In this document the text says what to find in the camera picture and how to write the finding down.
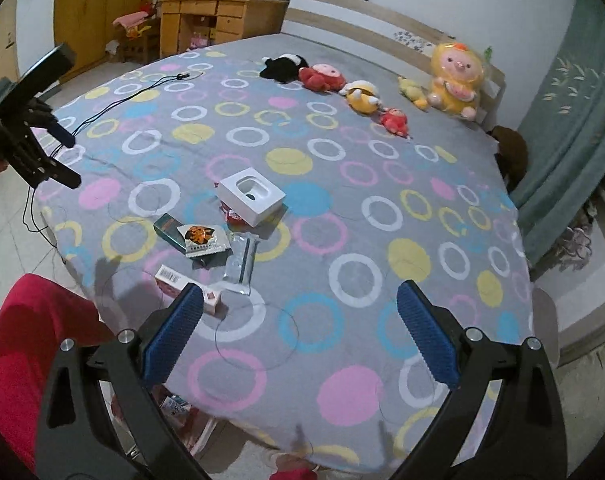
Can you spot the person's leg red pants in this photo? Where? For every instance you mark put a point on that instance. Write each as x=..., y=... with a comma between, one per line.
x=292, y=475
x=27, y=350

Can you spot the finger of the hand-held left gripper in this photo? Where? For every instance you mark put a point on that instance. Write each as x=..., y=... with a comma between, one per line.
x=62, y=135
x=37, y=165

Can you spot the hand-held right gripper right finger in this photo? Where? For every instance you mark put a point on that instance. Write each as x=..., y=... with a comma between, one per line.
x=427, y=335

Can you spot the person's right leg red pants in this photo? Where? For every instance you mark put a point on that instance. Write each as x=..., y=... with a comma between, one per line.
x=292, y=475

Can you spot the pink and white carton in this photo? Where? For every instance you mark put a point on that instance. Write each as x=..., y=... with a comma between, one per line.
x=170, y=280

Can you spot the black plush toy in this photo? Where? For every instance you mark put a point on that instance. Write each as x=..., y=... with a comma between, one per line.
x=282, y=67

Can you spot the wooden chair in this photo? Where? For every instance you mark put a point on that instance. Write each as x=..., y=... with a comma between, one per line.
x=137, y=40

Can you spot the wooden desk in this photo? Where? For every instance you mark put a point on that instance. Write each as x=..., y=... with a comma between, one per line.
x=232, y=15

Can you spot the red snack packet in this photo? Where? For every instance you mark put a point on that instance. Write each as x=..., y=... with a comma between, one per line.
x=232, y=216

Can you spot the clear plastic wrapper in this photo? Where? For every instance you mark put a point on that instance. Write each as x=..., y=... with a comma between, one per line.
x=241, y=265

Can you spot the silver packet with orange print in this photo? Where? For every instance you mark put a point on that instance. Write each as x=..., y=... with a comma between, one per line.
x=202, y=240

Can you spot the yellow bee plush toy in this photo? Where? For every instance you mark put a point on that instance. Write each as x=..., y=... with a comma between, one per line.
x=360, y=96

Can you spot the yellow duck plush toy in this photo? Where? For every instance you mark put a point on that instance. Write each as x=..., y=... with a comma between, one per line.
x=413, y=91

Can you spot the pink printed bag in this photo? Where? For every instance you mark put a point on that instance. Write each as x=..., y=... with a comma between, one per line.
x=201, y=40

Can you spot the small red plush toy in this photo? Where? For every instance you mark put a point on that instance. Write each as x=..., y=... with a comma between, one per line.
x=395, y=121

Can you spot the person's left leg red pants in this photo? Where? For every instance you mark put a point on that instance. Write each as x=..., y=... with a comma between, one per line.
x=27, y=350

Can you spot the white cardboard box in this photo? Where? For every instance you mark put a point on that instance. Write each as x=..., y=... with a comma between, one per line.
x=255, y=195

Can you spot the wooden bed headboard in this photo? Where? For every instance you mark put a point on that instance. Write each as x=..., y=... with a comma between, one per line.
x=362, y=10

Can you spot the green carton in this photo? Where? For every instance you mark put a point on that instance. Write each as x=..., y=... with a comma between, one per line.
x=166, y=230

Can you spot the brown plush bear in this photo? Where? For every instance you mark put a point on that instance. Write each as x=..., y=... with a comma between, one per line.
x=512, y=150

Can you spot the large yellow pig plush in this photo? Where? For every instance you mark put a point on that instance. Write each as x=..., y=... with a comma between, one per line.
x=455, y=80

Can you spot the green curtain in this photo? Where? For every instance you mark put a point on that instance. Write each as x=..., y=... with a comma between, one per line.
x=567, y=125

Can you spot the wooden wardrobe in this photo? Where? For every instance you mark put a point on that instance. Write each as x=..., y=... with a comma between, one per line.
x=102, y=5

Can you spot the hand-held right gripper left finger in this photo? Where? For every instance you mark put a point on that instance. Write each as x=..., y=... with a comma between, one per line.
x=175, y=335

